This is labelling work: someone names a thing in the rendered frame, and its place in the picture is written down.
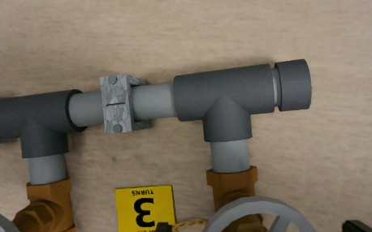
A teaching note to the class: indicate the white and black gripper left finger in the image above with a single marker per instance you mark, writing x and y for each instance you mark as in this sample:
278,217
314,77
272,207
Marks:
163,227

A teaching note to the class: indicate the yellow numbered tag with chain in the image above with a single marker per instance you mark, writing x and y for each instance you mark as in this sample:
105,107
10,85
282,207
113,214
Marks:
139,209

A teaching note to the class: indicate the grey pipe manifold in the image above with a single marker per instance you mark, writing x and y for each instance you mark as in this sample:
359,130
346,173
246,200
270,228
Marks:
222,99

